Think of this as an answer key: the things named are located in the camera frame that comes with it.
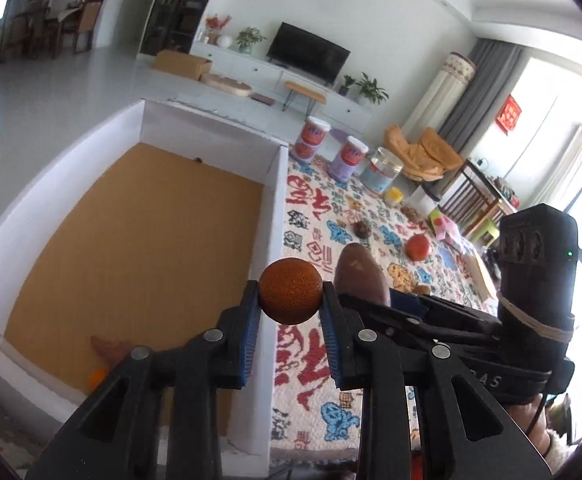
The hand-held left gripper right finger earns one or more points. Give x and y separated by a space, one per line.
332 342

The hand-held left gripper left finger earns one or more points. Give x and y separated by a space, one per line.
251 332

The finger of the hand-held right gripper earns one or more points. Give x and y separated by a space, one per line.
456 312
421 332

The round orange fruit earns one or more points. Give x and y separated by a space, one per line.
291 290

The brown sweet potato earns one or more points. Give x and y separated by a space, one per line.
358 272
111 347

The red apple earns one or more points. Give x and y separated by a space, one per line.
417 247

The dark brown water chestnut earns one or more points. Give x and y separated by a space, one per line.
362 230

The white cardboard box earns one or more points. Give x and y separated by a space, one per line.
136 240

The person's right forearm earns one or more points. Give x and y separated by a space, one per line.
533 432

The printed woven tablecloth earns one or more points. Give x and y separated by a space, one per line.
306 360

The small brown fruit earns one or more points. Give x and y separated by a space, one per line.
421 289

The beige book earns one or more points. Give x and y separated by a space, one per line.
481 275

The green stool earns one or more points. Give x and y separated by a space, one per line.
488 234

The pink and green bag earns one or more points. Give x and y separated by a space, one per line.
443 225

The dark wooden chair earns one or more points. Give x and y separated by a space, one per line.
471 195

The white sheer curtain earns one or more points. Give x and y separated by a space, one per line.
571 170

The clear jar with black lid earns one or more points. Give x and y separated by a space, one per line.
423 199

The small yellow lid jar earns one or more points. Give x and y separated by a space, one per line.
395 195

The clear jar with gold lid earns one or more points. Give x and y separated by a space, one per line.
381 172

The small orange fruit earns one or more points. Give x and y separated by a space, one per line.
96 380

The orange blanket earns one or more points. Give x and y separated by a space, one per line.
418 152

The grey curtain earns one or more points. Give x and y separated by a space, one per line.
481 95

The white tower air conditioner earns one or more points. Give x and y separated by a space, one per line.
438 95

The orange label tin can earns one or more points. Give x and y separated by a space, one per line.
311 137

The dark floor mat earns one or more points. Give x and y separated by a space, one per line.
262 98

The leafy green potted plant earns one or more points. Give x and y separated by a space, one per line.
371 90

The wooden stool with metal legs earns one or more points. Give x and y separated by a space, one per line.
305 91

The round wooden tray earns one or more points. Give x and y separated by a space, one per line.
226 85

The small green potted plant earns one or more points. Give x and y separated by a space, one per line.
346 84

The brown cardboard box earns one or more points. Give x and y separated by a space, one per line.
181 64

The black television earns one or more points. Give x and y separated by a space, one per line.
308 57

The white round lamp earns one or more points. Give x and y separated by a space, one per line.
224 41

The red flowers in vase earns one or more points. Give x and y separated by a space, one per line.
216 27

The black glass cabinet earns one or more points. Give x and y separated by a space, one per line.
176 7

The wooden dining chair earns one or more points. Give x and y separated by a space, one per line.
88 20

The red wall decoration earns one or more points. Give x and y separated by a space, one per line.
508 114

